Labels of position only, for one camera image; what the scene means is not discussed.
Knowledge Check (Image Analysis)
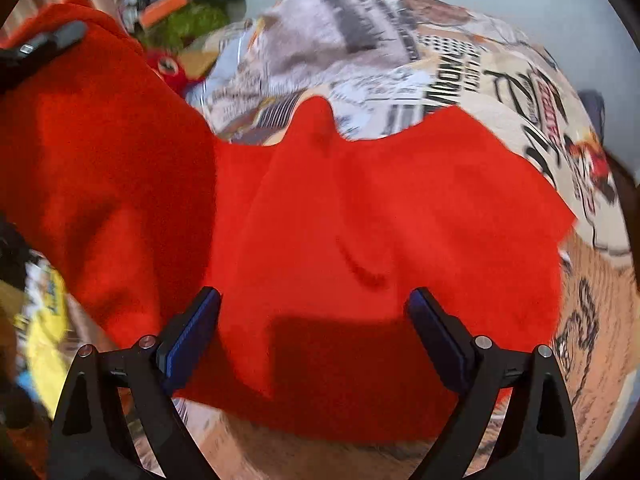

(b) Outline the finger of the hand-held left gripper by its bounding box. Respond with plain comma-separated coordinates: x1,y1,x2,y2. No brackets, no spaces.
0,21,88,93

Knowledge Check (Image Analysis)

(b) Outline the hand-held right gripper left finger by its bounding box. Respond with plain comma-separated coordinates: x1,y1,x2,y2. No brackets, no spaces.
47,286,223,480

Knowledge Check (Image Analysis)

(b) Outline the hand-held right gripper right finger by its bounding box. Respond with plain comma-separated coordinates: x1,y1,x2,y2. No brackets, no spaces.
405,287,581,480

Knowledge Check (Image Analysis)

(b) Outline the red zip jacket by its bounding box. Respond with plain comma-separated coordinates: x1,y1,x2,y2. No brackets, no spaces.
0,2,578,443

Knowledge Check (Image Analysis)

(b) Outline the orange strip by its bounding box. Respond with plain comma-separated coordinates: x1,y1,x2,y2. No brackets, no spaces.
139,0,188,28

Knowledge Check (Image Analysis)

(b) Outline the red plush toy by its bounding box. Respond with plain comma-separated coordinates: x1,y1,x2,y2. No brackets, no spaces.
145,50,208,96

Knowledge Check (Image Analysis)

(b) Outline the cardboard piece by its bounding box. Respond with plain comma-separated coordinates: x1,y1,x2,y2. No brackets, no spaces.
180,45,221,78

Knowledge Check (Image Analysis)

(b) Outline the yellow cloth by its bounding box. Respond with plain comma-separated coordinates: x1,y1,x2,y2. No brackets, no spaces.
12,265,71,421

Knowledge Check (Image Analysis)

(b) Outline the dark blue cloth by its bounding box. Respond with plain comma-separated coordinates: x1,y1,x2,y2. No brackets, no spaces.
577,89,607,151

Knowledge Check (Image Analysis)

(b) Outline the newspaper print blanket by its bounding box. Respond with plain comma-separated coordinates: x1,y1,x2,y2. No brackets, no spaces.
65,0,636,480

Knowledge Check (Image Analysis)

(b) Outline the wooden bed frame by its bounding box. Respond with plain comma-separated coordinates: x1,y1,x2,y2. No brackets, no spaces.
602,147,640,211

